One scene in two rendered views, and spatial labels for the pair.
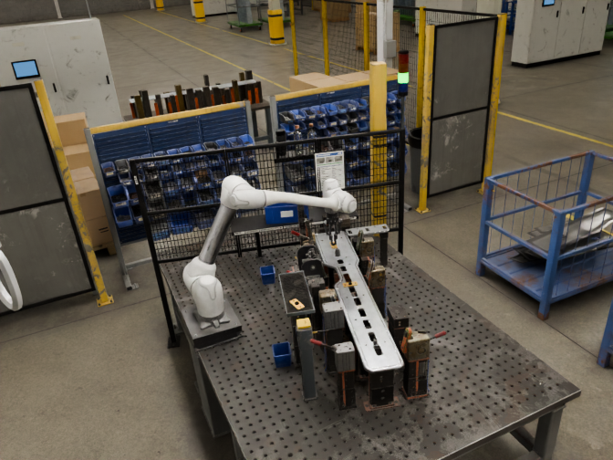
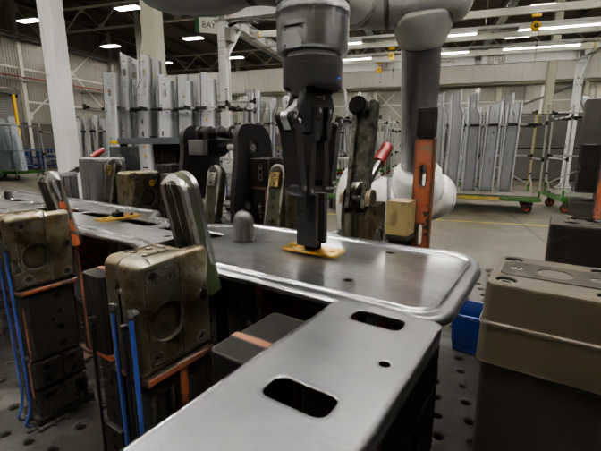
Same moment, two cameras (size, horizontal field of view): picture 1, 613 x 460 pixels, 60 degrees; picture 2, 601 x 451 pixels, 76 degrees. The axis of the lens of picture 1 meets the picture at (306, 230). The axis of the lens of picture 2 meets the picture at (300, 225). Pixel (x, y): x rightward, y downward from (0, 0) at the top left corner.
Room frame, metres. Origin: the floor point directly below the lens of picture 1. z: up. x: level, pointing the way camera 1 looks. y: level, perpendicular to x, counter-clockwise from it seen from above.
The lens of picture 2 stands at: (3.31, -0.56, 1.15)
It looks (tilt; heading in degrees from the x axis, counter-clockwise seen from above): 12 degrees down; 131
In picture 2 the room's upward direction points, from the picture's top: straight up
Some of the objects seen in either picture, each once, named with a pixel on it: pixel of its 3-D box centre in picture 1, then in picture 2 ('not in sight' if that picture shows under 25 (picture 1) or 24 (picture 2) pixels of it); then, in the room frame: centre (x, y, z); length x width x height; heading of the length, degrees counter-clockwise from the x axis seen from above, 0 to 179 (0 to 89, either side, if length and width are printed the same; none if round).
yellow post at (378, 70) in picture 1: (379, 198); not in sight; (3.68, -0.57, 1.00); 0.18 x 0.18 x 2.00; 7
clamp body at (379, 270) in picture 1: (377, 292); (46, 314); (2.62, -0.39, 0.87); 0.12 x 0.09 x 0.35; 97
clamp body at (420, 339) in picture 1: (415, 364); not in sight; (1.98, -0.48, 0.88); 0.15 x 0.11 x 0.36; 97
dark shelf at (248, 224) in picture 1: (294, 218); not in sight; (3.40, 0.08, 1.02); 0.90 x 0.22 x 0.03; 97
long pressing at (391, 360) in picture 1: (352, 287); (109, 219); (2.52, -0.24, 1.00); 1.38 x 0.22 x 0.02; 7
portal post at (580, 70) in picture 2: not in sight; (576, 124); (2.11, 11.72, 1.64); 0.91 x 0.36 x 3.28; 113
